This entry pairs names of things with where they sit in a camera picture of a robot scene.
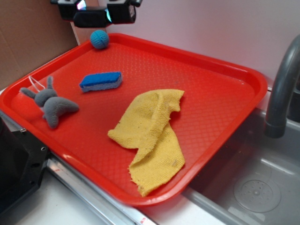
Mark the grey sink basin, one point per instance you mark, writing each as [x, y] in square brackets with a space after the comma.
[252, 179]

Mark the blue sponge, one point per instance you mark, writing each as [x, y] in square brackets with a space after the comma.
[101, 81]

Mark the red plastic tray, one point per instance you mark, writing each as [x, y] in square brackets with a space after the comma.
[218, 96]

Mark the yellow cloth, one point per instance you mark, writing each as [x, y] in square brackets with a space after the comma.
[145, 126]

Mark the grey plush toy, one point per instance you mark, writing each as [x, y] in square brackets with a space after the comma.
[50, 103]

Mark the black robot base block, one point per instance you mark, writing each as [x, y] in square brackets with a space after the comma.
[23, 159]

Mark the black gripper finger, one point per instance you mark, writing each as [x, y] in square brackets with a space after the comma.
[68, 8]
[123, 11]

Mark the metal rail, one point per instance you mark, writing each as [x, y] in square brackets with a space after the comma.
[110, 211]

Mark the grey faucet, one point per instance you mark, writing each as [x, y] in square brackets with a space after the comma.
[284, 102]

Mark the black box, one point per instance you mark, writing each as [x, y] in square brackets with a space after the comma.
[91, 19]

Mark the blue textured ball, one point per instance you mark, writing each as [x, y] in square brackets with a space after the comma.
[99, 39]

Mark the brown cardboard panel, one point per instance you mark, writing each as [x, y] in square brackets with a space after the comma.
[32, 33]

